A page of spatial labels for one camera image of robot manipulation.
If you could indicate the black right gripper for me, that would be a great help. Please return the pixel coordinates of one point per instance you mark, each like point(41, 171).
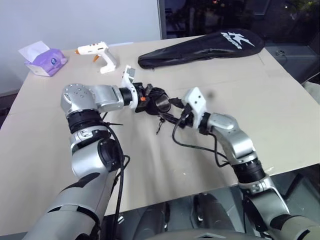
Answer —
point(188, 117)

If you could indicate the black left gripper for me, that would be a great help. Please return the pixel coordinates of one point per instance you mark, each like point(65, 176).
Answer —
point(142, 100)

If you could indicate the metal cup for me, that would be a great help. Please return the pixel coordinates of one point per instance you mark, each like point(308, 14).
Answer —
point(162, 104)

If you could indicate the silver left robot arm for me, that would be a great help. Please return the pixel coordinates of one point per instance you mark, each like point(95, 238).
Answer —
point(87, 160)

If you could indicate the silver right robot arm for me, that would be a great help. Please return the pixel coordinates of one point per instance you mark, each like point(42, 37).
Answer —
point(237, 140)

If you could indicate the white hot glue gun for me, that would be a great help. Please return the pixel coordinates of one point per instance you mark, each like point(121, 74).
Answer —
point(105, 56)

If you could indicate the black racket bag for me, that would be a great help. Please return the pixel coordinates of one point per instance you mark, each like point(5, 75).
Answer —
point(200, 51)

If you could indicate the purple tissue box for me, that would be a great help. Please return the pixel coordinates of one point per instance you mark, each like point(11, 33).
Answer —
point(47, 62)

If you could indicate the small grey floor fixture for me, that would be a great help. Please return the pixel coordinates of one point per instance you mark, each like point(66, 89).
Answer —
point(281, 53)

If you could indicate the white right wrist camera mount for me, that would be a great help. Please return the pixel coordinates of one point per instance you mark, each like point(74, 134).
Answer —
point(197, 102)

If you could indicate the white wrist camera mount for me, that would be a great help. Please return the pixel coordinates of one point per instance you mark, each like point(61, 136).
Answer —
point(197, 102)
point(129, 75)

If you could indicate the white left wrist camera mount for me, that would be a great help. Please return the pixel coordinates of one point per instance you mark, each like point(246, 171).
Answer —
point(129, 75)

